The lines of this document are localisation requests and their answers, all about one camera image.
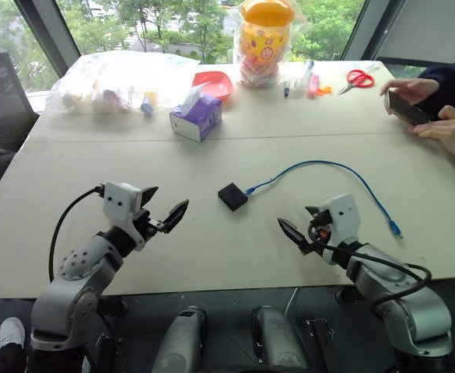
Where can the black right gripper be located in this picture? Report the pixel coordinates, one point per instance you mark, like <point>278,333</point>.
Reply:
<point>320,231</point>

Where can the blue and yellow glue stick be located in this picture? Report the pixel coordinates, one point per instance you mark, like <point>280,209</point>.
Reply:
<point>148,103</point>

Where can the person's left hand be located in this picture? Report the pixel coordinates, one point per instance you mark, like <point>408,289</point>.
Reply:
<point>449,130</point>

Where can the small black box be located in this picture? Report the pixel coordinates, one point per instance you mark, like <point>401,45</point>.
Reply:
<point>233,196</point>

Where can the person's right hand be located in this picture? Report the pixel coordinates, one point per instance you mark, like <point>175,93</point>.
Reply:
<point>410,87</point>

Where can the red plastic bowl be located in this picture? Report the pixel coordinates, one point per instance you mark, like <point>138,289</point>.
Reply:
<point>215,83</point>

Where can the blue pen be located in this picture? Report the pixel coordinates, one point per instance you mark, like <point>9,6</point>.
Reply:
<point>286,91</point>

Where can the clear bag of pens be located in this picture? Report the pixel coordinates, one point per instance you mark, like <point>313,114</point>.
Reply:
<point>301,77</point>

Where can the black smartphone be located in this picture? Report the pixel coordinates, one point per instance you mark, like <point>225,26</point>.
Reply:
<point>406,109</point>

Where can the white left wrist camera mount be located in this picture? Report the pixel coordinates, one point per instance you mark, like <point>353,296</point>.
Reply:
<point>120,202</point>

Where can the black metal bracket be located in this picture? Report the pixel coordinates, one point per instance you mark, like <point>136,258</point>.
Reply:
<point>324,342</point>

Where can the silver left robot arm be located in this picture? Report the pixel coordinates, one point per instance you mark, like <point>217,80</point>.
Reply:
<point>79,268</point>

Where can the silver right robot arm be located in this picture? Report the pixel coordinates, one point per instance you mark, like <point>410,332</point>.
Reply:
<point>417,318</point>

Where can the purple tissue box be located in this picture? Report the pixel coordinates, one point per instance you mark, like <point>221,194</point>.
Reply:
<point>200,118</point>

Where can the grey rounded robot leg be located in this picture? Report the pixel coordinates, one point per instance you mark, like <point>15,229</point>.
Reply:
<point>182,342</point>
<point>279,342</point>

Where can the clear plastic bag of items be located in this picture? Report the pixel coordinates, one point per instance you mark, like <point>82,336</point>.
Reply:
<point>110,81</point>

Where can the dark window frame post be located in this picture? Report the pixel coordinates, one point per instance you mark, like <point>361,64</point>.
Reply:
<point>371,27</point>
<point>48,31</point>

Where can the candy jar with orange lid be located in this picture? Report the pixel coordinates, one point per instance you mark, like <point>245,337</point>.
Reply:
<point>264,42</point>

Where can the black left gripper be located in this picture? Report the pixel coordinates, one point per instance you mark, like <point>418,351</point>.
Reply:
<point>146,227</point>

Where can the dark blue sleeved forearm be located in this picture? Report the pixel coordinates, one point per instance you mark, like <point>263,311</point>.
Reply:
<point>454,83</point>

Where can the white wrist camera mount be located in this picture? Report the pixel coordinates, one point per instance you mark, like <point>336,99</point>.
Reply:
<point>120,202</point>
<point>345,221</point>

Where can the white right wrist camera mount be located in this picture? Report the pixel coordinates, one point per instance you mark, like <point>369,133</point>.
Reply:
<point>345,221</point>

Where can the white shoe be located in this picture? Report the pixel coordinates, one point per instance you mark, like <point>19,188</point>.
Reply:
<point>12,332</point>

